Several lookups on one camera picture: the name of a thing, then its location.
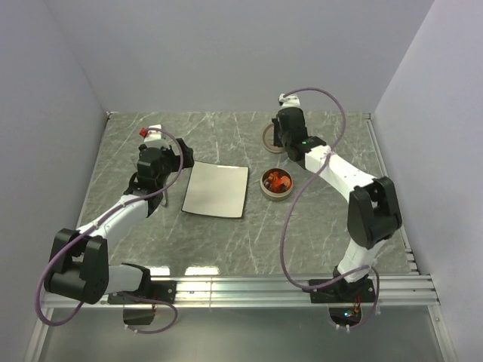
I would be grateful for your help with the aluminium front rail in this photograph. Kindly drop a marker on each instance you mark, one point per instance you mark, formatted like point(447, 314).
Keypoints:
point(276, 292)

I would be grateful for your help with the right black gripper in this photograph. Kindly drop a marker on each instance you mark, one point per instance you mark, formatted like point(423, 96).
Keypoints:
point(276, 123)

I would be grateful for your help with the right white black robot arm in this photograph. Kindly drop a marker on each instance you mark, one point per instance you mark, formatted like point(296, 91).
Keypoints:
point(373, 214)

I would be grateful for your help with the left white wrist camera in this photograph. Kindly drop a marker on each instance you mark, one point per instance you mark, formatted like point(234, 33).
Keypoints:
point(153, 137)

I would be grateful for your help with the round metal lunch tin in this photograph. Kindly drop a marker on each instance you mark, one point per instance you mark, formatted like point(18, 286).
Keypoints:
point(273, 196)

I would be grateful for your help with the round taupe lid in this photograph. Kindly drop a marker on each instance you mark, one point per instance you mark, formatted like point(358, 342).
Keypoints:
point(268, 140)

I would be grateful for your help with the white square plate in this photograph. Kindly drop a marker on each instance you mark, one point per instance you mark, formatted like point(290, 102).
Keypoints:
point(216, 190)

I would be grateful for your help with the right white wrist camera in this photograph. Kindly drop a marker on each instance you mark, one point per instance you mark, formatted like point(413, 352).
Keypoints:
point(288, 101)

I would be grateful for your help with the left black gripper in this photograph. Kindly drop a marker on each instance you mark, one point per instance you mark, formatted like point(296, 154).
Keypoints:
point(167, 151)

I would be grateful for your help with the orange chicken leg piece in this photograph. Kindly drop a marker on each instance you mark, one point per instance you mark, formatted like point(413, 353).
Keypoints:
point(272, 182)

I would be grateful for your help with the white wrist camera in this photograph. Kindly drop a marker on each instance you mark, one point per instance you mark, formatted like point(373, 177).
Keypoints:
point(288, 101)
point(153, 137)

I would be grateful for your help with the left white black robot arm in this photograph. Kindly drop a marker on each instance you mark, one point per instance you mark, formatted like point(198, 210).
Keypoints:
point(79, 262)

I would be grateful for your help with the orange shrimp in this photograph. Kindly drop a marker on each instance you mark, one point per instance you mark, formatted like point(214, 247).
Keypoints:
point(285, 184)

